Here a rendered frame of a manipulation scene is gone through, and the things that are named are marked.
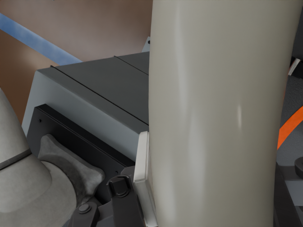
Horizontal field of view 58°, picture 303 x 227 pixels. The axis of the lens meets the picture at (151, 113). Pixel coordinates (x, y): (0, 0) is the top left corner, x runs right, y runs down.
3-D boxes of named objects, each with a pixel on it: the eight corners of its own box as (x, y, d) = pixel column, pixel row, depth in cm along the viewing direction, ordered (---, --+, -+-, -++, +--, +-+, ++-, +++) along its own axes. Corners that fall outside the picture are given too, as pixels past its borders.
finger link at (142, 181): (160, 227, 15) (146, 229, 15) (158, 165, 21) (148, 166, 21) (146, 179, 14) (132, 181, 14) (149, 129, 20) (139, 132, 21)
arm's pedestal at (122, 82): (190, 164, 148) (119, 287, 76) (114, 117, 158) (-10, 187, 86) (239, 83, 127) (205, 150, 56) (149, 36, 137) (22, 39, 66)
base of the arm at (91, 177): (95, 234, 69) (82, 250, 64) (29, 185, 73) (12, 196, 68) (121, 182, 61) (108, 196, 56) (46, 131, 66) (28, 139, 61)
